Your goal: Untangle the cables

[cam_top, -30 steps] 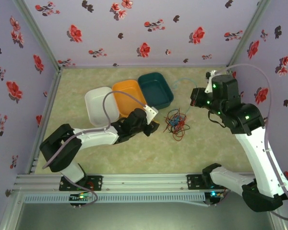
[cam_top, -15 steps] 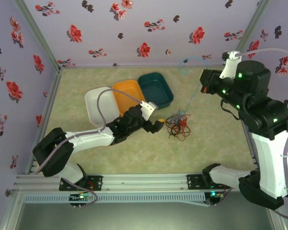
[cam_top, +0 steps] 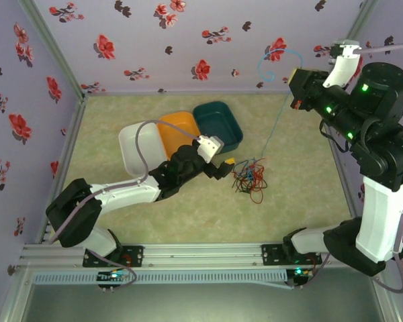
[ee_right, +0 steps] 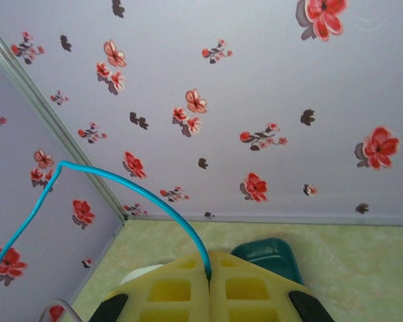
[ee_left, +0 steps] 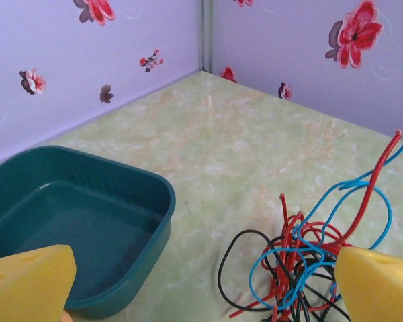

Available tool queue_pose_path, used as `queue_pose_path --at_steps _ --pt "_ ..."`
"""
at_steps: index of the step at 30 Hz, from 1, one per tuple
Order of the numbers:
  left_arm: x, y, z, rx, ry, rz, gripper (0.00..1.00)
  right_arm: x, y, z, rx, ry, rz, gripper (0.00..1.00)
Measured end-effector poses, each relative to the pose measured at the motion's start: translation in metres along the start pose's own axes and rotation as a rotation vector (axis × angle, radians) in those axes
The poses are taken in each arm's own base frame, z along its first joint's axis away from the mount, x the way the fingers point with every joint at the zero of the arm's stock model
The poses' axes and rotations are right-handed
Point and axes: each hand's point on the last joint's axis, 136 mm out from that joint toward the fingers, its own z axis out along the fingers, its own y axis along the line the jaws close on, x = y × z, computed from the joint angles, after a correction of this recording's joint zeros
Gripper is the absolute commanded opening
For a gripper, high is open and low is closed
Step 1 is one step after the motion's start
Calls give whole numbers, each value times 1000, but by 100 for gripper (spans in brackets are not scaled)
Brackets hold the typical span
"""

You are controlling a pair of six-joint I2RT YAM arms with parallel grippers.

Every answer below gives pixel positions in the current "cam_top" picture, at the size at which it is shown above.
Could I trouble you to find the teal plastic bin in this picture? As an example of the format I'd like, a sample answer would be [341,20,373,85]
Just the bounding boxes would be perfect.
[191,101,244,155]

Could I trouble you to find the controller board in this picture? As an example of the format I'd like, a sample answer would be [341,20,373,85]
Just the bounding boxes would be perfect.
[286,266,315,290]
[96,268,130,292]

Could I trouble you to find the aluminium corner post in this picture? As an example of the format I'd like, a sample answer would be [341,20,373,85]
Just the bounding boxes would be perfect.
[346,0,379,43]
[18,0,88,100]

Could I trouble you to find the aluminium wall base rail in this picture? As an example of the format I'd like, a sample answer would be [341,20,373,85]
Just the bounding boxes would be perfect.
[83,91,292,99]

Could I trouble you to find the aluminium side rail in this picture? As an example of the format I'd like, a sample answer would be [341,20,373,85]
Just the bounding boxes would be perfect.
[328,133,360,219]
[36,97,88,246]

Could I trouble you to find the grey camera cable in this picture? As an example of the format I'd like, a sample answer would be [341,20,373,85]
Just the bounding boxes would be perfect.
[300,42,403,294]
[46,119,204,292]

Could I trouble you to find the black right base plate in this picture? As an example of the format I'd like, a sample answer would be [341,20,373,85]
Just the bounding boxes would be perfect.
[261,244,323,266]

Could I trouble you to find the white plastic bin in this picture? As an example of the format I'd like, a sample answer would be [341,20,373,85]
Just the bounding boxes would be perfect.
[118,121,167,178]

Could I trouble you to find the grey slotted cable duct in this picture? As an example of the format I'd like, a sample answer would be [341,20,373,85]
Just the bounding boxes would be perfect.
[32,270,288,286]

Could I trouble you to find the orange plastic bin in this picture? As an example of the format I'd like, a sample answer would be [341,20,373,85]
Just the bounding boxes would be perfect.
[156,111,202,162]

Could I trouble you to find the grey right camera cable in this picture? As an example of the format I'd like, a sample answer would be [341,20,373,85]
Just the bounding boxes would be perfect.
[300,42,403,294]

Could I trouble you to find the right controller board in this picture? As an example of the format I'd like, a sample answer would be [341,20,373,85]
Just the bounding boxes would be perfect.
[286,266,315,290]

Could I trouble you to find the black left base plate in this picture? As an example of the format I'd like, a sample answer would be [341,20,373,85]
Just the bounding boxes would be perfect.
[83,245,144,268]

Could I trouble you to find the red cable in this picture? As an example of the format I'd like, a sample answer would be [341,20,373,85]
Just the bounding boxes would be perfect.
[232,160,268,205]

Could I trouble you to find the left controller board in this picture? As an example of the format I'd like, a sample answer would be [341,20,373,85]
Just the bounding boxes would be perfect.
[96,268,130,292]

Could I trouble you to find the grey left camera cable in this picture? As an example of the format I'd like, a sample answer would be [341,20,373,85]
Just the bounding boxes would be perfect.
[46,119,204,292]

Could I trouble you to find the blue cable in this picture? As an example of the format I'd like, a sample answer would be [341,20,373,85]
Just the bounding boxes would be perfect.
[247,48,305,180]

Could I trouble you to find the grey metal panel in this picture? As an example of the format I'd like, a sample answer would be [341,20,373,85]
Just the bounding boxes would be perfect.
[19,264,390,322]

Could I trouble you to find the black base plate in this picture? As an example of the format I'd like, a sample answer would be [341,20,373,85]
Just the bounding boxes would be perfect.
[83,245,144,268]
[261,244,323,266]

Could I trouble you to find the aluminium lower frame bar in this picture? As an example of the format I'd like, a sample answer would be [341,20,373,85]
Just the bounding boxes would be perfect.
[0,264,36,322]
[372,274,403,322]

